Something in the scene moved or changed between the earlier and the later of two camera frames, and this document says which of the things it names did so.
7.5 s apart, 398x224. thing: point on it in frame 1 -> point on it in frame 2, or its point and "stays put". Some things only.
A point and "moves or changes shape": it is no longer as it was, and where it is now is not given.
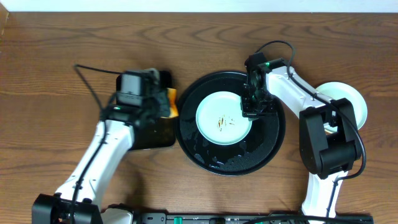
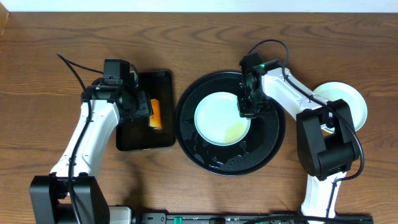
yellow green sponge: x=168 y=103 moves or changes shape
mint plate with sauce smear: x=334 y=90 stays put
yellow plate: x=329 y=132 stays put
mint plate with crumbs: x=219 y=119 stays put
